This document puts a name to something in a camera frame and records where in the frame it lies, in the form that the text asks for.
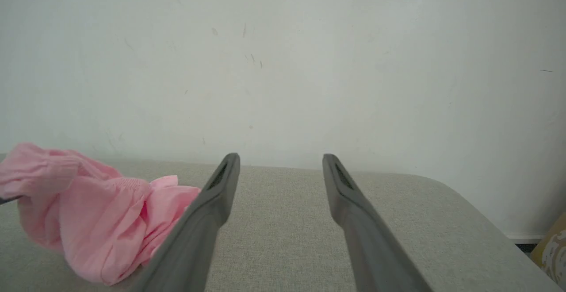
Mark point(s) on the brown patterned cardboard box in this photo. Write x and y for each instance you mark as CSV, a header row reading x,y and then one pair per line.
x,y
555,247

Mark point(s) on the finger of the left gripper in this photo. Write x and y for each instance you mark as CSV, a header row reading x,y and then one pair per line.
x,y
6,200

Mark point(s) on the pink garment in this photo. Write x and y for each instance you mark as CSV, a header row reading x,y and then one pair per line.
x,y
101,221

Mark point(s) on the grey fabric sofa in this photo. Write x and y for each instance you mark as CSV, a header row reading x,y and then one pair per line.
x,y
283,239

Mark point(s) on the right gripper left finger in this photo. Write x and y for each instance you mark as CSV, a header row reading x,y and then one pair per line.
x,y
194,239

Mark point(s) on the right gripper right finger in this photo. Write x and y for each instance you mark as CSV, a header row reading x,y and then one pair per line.
x,y
367,247

